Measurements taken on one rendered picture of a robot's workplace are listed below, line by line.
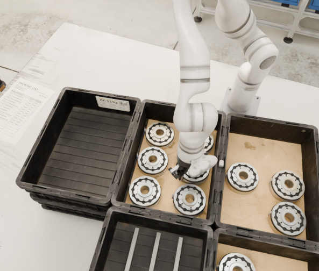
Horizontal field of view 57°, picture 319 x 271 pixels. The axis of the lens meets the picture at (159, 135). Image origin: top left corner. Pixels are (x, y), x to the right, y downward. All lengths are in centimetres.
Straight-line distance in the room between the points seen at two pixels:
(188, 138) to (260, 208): 38
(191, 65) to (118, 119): 54
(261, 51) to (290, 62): 174
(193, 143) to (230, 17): 32
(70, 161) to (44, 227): 25
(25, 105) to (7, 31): 177
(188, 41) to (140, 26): 222
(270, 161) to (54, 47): 121
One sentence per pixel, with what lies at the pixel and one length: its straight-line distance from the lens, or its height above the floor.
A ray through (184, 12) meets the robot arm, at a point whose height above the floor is 134.
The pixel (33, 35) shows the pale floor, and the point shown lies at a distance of 302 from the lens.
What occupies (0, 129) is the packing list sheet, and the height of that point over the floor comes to 70.
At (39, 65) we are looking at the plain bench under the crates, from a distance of 161.
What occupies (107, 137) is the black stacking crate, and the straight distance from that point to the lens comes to 109.
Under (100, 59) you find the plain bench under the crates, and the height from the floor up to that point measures 70.
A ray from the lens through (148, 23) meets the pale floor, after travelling 292.
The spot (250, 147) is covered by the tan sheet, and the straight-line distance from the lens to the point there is 109.
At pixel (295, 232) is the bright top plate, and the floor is 86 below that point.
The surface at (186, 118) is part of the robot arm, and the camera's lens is 67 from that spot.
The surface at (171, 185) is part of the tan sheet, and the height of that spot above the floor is 83.
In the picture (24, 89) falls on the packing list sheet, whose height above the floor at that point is 70.
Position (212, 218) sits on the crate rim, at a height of 93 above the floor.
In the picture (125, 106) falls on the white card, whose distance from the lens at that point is 109.
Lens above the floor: 174
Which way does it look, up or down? 58 degrees down
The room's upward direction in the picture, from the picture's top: 1 degrees counter-clockwise
